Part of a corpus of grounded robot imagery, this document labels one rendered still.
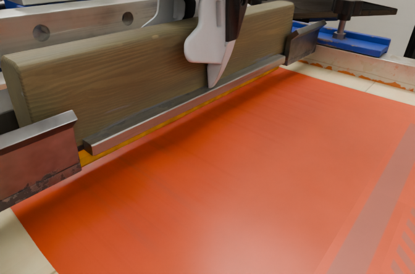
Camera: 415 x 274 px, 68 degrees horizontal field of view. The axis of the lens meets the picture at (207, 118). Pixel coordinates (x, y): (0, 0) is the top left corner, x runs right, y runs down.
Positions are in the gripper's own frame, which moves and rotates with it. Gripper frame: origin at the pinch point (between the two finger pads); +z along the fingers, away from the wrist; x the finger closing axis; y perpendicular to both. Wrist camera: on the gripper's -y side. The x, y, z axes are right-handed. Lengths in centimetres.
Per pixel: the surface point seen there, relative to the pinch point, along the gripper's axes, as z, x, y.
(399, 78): 3.9, 15.4, -25.4
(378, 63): 2.6, 12.3, -25.4
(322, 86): 5.3, 7.4, -18.0
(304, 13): 6, -20, -71
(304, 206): 5.3, 15.8, 5.6
